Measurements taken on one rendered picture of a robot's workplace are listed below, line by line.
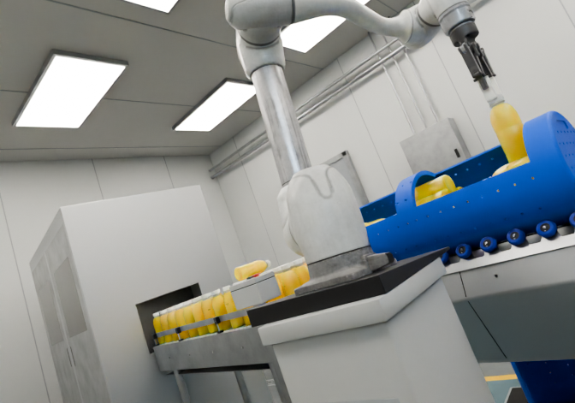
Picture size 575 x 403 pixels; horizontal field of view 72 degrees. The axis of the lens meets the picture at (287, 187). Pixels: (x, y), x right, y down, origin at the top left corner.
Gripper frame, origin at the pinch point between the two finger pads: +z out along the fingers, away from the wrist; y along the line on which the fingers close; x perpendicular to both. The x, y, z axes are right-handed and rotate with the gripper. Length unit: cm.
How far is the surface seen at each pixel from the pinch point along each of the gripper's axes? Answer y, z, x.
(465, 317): -13, 58, 28
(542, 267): -13, 48, 3
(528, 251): -12.1, 44.2, 4.8
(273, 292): -28, 35, 92
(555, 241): -11.5, 43.3, -1.8
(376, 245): -14, 31, 47
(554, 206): -12.0, 35.1, -5.0
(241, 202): 270, -90, 501
